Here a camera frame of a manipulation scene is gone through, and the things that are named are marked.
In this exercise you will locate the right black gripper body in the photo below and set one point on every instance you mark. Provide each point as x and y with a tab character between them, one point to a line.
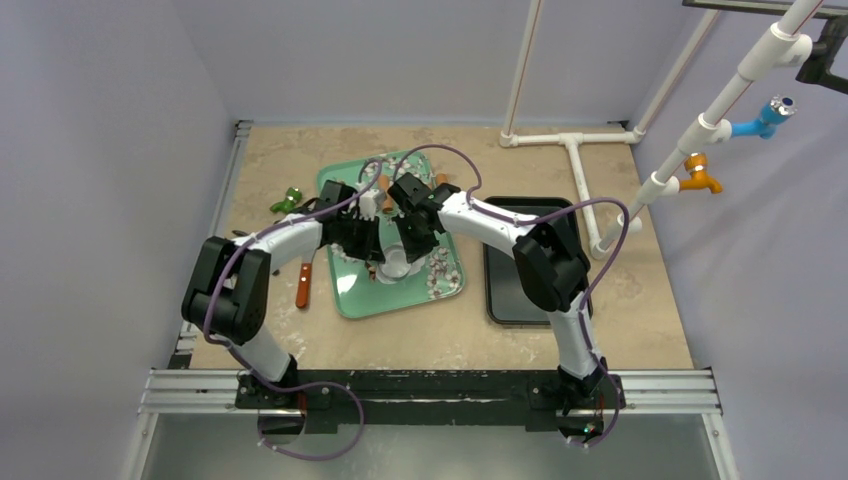
416	234

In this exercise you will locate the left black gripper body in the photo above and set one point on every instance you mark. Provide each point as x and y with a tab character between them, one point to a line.
356	237

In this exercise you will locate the white dough ball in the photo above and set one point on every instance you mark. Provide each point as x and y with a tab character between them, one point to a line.
396	268

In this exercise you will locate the green floral tray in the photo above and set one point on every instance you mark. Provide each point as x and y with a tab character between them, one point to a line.
360	291

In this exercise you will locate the metal scraper wooden handle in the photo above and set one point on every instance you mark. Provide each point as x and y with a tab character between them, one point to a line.
303	294

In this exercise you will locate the wooden rolling pin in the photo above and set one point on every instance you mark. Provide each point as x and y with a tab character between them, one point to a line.
384	189

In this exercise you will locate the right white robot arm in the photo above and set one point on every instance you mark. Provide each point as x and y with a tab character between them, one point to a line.
581	366

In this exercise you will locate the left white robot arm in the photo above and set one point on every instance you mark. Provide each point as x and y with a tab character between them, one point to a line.
227	294

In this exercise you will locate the black baking tray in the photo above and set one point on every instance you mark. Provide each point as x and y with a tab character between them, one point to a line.
531	280

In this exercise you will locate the orange faucet tap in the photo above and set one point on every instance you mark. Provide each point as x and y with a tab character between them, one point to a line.
696	166

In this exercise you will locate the blue faucet tap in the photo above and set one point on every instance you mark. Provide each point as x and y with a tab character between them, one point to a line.
774	113

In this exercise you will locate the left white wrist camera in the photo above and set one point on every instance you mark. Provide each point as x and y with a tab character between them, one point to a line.
370	204

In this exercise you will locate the green garden hose nozzle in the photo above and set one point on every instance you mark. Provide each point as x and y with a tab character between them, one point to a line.
290	201

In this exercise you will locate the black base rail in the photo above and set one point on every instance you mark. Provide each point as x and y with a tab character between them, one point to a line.
535	400

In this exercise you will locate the white pvc pipe frame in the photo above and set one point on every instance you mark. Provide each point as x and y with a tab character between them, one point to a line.
781	198

